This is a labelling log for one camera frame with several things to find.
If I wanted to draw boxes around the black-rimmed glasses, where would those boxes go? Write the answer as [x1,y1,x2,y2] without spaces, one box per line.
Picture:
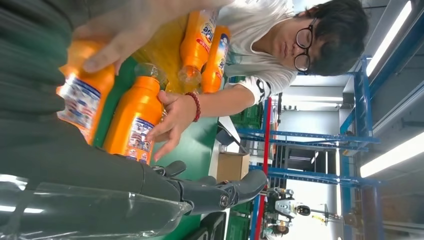
[293,17,319,74]

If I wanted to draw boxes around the clear plastic cover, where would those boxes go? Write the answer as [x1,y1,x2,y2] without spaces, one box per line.
[0,174,194,240]

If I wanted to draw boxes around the black foam-lined case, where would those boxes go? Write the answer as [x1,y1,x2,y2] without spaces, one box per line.
[190,211,231,240]

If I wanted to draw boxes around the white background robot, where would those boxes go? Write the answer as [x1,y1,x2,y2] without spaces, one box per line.
[266,187,312,220]

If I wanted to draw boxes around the dark tablet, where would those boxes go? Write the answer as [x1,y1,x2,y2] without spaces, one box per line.
[215,115,250,155]

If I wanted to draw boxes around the red bead bracelet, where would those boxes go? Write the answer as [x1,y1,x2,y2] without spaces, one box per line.
[184,91,202,123]

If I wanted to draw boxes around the ceiling light strip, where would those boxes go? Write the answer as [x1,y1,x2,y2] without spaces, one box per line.
[359,131,424,179]
[365,0,414,78]

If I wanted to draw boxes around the person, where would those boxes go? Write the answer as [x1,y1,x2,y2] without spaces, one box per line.
[266,219,292,239]
[71,0,370,163]

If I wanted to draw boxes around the blue metal rack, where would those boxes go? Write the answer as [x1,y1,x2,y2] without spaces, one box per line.
[231,54,385,240]

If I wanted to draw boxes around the cardboard box with yellow label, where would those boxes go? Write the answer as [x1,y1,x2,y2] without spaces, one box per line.
[216,152,251,184]

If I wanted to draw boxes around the green plastic crate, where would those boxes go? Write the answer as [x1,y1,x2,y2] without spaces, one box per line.
[226,202,254,240]
[230,102,266,130]

